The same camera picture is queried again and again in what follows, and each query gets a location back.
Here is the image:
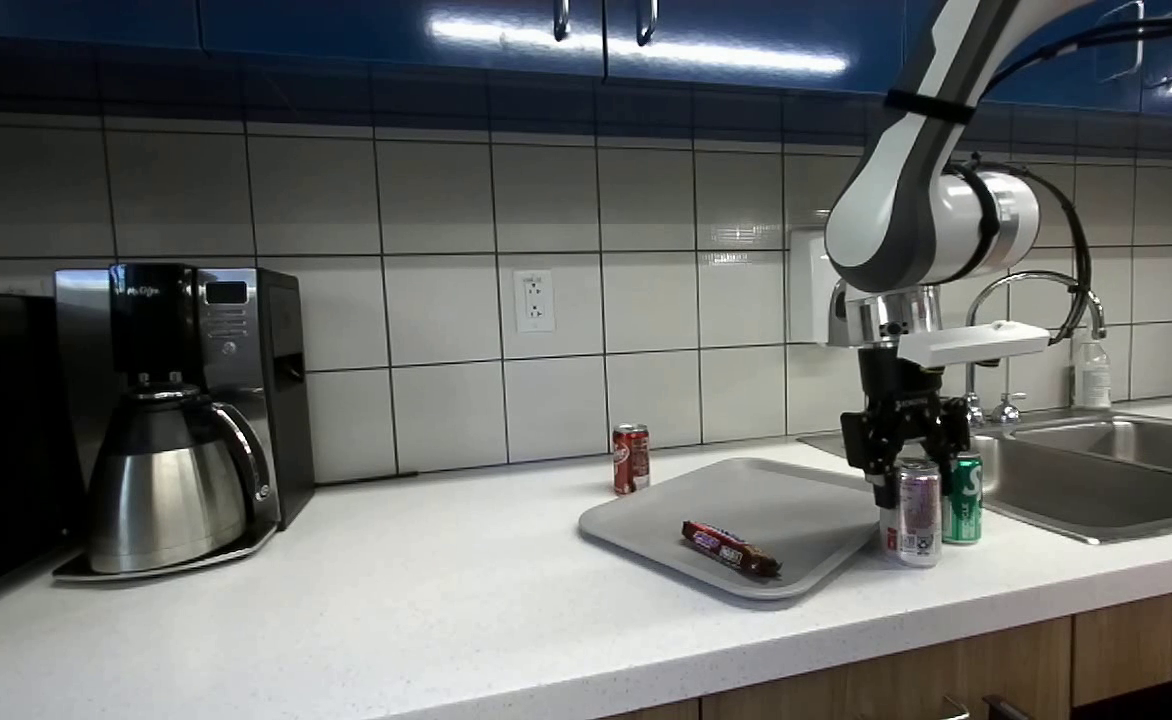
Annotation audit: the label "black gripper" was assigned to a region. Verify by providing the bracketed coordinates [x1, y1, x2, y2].
[839, 347, 971, 509]

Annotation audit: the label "silver soda can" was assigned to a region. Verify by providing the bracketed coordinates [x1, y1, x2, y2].
[898, 455, 939, 566]

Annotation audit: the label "green soda can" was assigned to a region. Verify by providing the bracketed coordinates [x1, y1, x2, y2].
[946, 453, 986, 546]

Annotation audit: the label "red soda can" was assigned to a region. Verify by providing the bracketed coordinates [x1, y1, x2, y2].
[614, 424, 650, 498]

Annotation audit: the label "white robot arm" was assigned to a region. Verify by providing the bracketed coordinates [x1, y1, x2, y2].
[825, 0, 1089, 509]

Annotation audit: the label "grey plastic tray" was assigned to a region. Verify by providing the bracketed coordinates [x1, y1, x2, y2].
[575, 460, 875, 606]

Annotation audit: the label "chrome kitchen faucet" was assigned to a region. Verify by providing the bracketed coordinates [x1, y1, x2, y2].
[964, 268, 1114, 430]

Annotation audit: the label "stainless steel sink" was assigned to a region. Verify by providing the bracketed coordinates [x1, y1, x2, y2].
[969, 413, 1172, 546]

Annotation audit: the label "clear soap bottle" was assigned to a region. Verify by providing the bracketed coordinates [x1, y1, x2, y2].
[1073, 337, 1114, 409]

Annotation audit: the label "Snickers candy bar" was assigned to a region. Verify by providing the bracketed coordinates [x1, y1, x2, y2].
[682, 519, 779, 579]

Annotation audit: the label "wooden lower cabinets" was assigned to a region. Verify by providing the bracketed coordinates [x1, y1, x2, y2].
[614, 596, 1172, 720]

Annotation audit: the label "blue upper cabinets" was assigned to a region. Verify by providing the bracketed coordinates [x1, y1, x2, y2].
[0, 0, 1172, 124]

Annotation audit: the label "black microwave oven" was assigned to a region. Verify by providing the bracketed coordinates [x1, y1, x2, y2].
[0, 292, 84, 578]

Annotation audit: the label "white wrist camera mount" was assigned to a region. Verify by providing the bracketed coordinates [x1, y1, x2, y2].
[898, 321, 1048, 370]

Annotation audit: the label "white wall outlet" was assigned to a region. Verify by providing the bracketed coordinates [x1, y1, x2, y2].
[515, 273, 558, 332]

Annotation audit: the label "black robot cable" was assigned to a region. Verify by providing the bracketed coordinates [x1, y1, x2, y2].
[955, 9, 1172, 347]

